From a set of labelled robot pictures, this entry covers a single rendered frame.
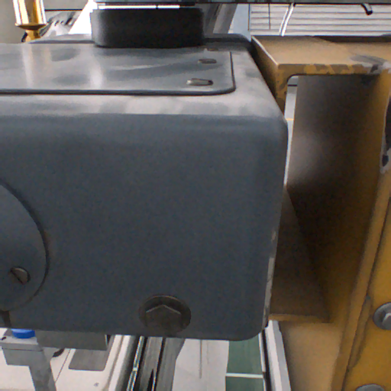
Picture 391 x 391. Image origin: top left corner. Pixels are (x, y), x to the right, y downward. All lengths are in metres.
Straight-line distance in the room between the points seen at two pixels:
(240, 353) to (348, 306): 1.09
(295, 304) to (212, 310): 0.13
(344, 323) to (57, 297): 0.16
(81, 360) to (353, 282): 1.34
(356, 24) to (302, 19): 0.96
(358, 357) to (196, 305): 0.15
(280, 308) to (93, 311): 0.15
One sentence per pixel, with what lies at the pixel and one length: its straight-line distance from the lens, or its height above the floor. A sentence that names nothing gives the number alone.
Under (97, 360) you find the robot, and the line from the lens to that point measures 1.50.
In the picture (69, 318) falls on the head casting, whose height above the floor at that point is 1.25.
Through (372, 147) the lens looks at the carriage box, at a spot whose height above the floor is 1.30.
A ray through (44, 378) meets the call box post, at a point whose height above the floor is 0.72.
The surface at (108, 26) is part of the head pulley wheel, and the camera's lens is 0.30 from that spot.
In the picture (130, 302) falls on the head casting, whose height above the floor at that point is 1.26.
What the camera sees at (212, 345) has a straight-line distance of 0.77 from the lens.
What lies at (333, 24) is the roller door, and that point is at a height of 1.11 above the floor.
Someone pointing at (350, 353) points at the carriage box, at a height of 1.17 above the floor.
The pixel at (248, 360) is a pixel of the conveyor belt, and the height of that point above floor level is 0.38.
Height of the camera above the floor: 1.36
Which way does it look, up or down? 26 degrees down
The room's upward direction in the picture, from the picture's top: straight up
